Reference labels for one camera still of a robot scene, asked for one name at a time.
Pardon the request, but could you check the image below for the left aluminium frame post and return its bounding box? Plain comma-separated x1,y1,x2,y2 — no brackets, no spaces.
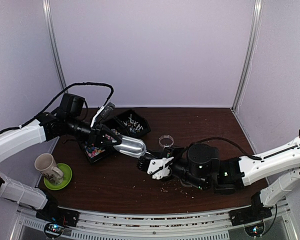
42,0,67,90

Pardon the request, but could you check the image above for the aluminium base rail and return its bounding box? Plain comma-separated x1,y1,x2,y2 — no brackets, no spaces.
8,199,300,240

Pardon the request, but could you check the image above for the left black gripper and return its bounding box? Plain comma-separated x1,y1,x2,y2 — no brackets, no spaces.
66,115,122,148

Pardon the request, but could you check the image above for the clear plastic jar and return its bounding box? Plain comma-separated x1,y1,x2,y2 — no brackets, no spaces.
113,134,147,158

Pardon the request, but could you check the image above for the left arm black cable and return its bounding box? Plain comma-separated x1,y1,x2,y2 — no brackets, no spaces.
0,81,115,141

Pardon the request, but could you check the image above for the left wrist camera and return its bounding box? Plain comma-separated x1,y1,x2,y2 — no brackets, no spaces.
90,102,116,128

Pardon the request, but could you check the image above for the aluminium frame post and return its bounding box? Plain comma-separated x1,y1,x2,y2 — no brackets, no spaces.
42,0,67,90
231,0,263,113

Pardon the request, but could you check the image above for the right aluminium frame post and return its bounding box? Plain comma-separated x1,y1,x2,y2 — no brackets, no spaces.
231,0,263,113

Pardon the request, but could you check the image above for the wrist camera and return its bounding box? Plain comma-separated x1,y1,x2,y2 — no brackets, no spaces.
147,157,174,180
90,102,116,128

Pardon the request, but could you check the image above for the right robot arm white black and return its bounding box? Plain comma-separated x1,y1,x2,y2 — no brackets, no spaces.
137,130,300,221

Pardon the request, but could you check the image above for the green saucer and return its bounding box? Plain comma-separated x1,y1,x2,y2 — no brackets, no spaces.
43,163,73,191

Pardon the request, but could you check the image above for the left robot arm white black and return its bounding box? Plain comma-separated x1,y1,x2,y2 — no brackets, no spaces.
0,93,122,222

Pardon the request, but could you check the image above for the beige ceramic mug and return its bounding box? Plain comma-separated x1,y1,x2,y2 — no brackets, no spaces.
34,153,64,185

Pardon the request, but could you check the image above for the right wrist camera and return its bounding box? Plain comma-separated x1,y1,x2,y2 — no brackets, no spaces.
147,157,174,180

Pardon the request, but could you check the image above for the black three-compartment candy bin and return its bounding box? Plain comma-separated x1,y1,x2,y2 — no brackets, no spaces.
78,109,151,164

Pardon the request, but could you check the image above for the clear plastic jar lid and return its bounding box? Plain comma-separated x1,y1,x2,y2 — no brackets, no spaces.
158,134,174,148

